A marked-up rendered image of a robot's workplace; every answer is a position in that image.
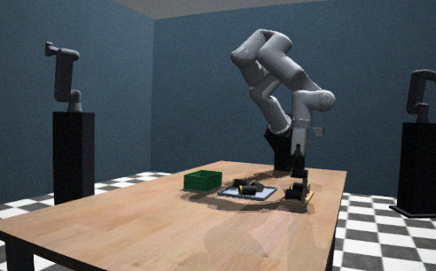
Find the green open box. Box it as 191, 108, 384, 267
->
183, 170, 222, 193

